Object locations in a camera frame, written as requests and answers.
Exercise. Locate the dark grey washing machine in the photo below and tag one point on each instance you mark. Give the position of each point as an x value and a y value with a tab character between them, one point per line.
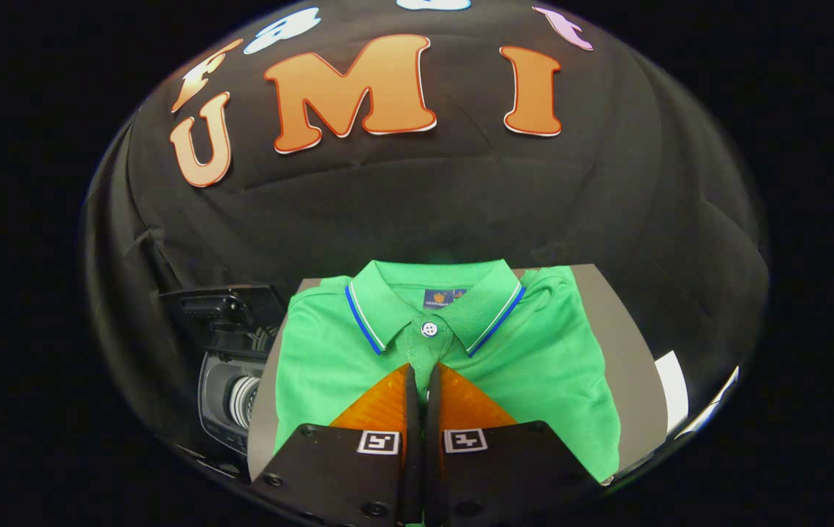
216	395

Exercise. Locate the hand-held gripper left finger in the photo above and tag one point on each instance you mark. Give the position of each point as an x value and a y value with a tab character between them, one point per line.
412	417

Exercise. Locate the green polo shirt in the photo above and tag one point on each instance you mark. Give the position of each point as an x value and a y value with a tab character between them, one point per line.
534	366

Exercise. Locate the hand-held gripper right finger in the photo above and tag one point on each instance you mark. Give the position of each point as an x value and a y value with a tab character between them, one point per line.
433	417

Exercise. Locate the white panel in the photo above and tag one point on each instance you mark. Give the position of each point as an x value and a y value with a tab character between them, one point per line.
673	395

